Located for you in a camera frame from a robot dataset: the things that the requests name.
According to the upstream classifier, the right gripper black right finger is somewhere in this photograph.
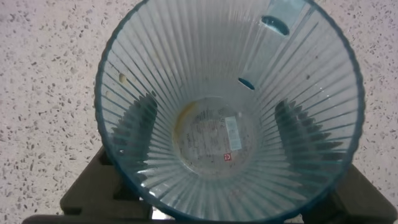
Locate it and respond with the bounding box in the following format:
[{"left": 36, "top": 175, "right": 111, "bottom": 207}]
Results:
[{"left": 272, "top": 98, "right": 398, "bottom": 224}]

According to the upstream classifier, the clear ribbed blue cup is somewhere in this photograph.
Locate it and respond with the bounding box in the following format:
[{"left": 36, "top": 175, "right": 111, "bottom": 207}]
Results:
[{"left": 94, "top": 0, "right": 366, "bottom": 223}]

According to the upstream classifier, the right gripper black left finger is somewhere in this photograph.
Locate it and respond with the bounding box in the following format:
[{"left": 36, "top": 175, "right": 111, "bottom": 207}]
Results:
[{"left": 60, "top": 93, "right": 159, "bottom": 219}]

